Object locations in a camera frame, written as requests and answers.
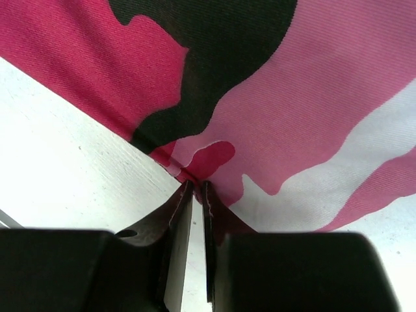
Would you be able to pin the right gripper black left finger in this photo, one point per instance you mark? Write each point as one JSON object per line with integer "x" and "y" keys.
{"x": 140, "y": 268}

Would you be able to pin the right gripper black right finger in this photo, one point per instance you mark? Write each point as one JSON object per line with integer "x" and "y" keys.
{"x": 252, "y": 271}

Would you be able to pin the pink camouflage trousers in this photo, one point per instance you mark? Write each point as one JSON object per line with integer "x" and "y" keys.
{"x": 301, "y": 113}

